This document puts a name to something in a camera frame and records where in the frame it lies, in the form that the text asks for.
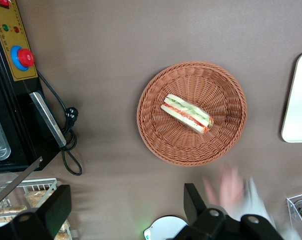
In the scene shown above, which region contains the black oven yellow control panel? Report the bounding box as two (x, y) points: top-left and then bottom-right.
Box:
(0, 0), (67, 174)

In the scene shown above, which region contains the cream plastic tray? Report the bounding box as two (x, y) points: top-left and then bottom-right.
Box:
(281, 50), (302, 143)

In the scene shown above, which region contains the red emergency stop button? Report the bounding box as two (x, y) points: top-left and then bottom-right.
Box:
(10, 44), (35, 72)

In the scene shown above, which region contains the silver oven metal bar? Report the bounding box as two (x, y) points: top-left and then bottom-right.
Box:
(28, 91), (67, 147)

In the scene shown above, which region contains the white wire rack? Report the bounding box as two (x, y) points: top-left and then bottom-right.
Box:
(0, 177), (74, 240)

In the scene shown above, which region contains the clear bag of crackers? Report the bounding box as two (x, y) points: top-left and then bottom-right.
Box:
(0, 204), (28, 224)
(53, 219), (70, 240)
(24, 189), (55, 208)

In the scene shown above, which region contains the person's bare hand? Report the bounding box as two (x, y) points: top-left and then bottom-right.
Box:
(202, 161), (246, 209)

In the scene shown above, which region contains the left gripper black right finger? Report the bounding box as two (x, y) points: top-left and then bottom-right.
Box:
(184, 182), (284, 240)

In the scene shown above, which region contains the clear acrylic bottle rack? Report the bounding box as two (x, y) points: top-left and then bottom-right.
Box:
(287, 191), (302, 235)

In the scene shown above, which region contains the forearm in white sleeve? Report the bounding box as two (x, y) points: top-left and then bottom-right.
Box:
(240, 174), (278, 227)

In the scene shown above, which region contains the metal-edged glass oven door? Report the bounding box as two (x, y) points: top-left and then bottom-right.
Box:
(0, 156), (43, 211)

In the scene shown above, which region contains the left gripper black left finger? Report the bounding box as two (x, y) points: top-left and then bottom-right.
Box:
(0, 184), (72, 240)

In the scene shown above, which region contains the triangle sandwich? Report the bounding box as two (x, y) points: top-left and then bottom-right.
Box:
(160, 93), (214, 135)

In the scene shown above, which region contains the brown round wicker basket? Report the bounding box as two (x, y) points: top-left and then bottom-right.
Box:
(136, 61), (248, 167)

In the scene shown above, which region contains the black oven cable with plug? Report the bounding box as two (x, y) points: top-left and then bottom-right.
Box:
(36, 70), (83, 177)

